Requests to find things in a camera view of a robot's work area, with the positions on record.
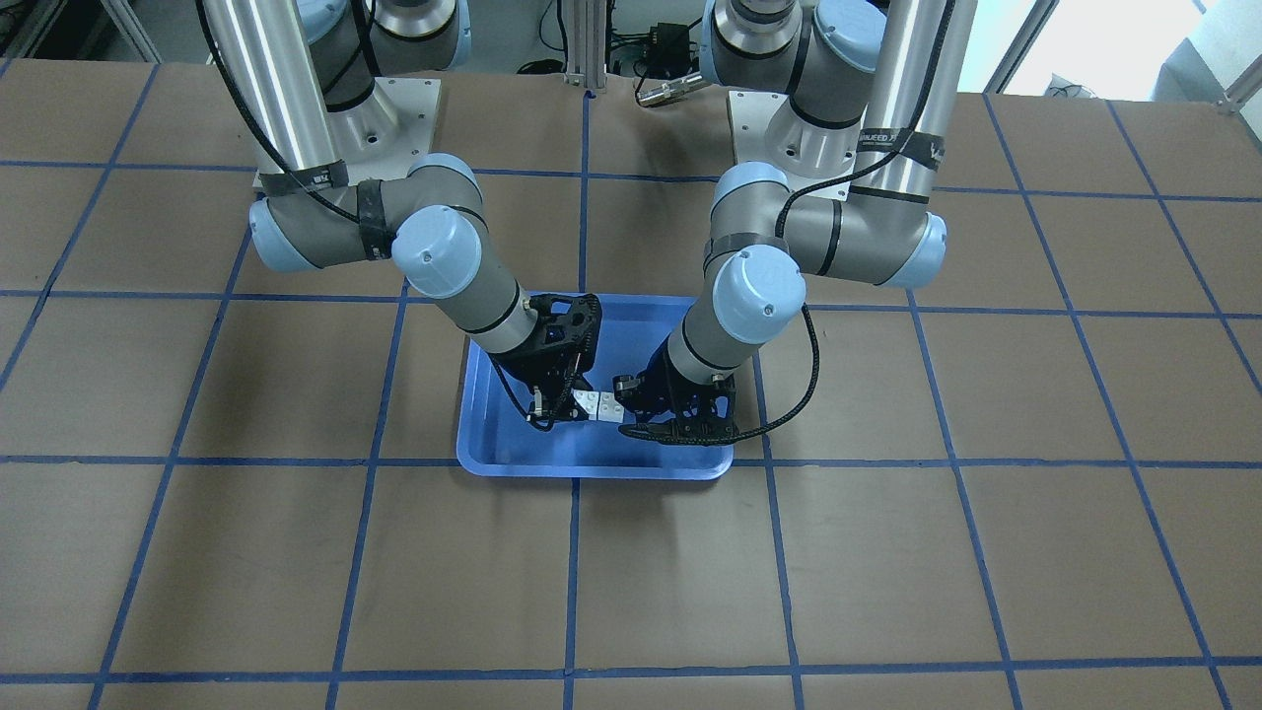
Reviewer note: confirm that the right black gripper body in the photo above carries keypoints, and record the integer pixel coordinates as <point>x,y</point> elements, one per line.
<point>529,369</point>

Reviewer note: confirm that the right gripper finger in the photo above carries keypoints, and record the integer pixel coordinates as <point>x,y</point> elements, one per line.
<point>576,377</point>
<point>547,409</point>

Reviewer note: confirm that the aluminium frame post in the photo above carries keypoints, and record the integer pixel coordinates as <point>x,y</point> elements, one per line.
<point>585,26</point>

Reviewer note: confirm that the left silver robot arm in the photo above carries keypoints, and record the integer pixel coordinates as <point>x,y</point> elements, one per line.
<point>883,80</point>

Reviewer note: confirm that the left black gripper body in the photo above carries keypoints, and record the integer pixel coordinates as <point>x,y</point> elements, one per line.
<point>659,387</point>

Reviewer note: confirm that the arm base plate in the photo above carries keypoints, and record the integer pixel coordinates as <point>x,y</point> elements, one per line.
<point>380,138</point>
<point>765,129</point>

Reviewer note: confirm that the blue plastic tray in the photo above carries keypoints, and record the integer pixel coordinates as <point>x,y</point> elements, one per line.
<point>492,439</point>

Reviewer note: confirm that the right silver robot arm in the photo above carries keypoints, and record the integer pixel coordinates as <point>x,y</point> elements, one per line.
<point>278,59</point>

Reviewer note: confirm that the white block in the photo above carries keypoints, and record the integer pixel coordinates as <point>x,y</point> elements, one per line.
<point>608,408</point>
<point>591,402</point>

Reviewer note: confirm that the black power adapter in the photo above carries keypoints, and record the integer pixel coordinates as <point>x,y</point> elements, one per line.
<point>668,43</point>

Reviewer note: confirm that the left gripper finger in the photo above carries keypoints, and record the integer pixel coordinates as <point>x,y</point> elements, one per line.
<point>626,389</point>
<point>652,432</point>

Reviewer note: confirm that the silver cylindrical connector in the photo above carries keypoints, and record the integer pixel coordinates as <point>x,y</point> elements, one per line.
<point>671,90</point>

